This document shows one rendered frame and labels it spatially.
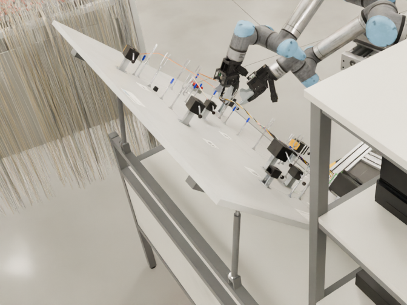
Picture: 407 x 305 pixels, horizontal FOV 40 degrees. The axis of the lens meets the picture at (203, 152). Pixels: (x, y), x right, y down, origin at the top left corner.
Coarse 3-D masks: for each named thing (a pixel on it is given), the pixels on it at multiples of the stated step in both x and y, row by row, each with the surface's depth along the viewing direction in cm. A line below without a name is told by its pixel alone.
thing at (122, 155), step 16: (112, 144) 257; (128, 144) 242; (128, 160) 242; (144, 176) 233; (160, 192) 224; (176, 208) 217; (176, 224) 216; (192, 240) 205; (208, 256) 198; (224, 272) 192; (240, 288) 187; (240, 304) 186; (256, 304) 181
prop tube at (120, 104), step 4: (116, 96) 228; (120, 100) 229; (120, 104) 230; (120, 108) 231; (120, 112) 232; (120, 116) 233; (120, 120) 235; (124, 120) 236; (120, 124) 236; (124, 124) 236; (120, 128) 238; (124, 128) 238; (124, 132) 239; (124, 136) 240; (124, 140) 241; (120, 144) 244
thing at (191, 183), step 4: (72, 52) 208; (76, 52) 206; (76, 56) 206; (80, 56) 207; (84, 60) 209; (188, 176) 150; (188, 180) 149; (192, 180) 149; (188, 184) 149; (192, 184) 148; (196, 184) 148; (192, 188) 148; (196, 188) 148; (200, 188) 149
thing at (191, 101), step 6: (192, 96) 183; (192, 102) 181; (198, 102) 180; (192, 108) 180; (198, 108) 181; (186, 114) 184; (192, 114) 183; (198, 114) 182; (180, 120) 184; (186, 120) 184
